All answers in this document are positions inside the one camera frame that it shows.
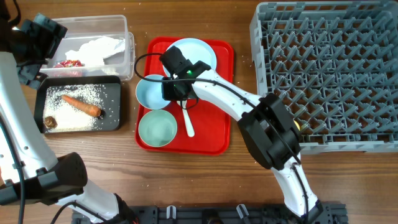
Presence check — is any light blue bowl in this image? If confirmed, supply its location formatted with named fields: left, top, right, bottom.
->
left=136, top=79, right=171, bottom=110

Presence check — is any red snack wrapper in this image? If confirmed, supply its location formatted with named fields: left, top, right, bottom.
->
left=53, top=60, right=85, bottom=68

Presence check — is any light green bowl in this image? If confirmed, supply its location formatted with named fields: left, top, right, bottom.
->
left=138, top=110, right=178, bottom=147

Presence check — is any white napkin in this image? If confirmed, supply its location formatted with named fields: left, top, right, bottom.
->
left=65, top=36, right=126, bottom=67

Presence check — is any brown chocolate pastry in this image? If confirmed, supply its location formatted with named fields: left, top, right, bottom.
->
left=44, top=116, right=57, bottom=129

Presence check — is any pile of white rice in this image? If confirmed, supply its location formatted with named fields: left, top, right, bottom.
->
left=43, top=83, right=121, bottom=133

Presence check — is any orange carrot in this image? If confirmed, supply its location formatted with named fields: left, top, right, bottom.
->
left=61, top=95, right=101, bottom=117

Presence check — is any yellow plastic cup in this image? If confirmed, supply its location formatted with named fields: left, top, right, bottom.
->
left=294, top=120, right=301, bottom=131

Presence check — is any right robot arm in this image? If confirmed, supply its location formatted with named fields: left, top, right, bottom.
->
left=159, top=46, right=321, bottom=223

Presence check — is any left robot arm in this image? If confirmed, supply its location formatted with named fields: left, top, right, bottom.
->
left=1, top=2, right=139, bottom=223

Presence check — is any grey dishwasher rack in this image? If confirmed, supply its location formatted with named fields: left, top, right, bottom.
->
left=249, top=1, right=397, bottom=154

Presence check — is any light blue plate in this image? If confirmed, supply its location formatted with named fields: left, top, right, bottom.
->
left=167, top=38, right=217, bottom=70

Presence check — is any white plastic spoon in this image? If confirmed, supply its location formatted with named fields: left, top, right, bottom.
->
left=180, top=100, right=195, bottom=138

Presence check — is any clear plastic bin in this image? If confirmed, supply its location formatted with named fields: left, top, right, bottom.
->
left=40, top=15, right=135, bottom=80

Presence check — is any red serving tray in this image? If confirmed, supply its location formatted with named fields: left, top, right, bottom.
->
left=135, top=40, right=234, bottom=156

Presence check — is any black plastic tray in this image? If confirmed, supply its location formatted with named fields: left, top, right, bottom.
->
left=34, top=76, right=121, bottom=134

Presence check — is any right black cable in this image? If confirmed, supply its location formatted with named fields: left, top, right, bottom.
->
left=133, top=52, right=310, bottom=224

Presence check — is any black cable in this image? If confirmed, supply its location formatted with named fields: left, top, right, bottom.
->
left=0, top=114, right=94, bottom=224
left=133, top=52, right=310, bottom=224

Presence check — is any left black cable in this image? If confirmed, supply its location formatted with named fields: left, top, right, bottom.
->
left=0, top=114, right=94, bottom=224

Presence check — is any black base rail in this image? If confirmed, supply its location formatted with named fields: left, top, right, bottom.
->
left=72, top=204, right=348, bottom=224

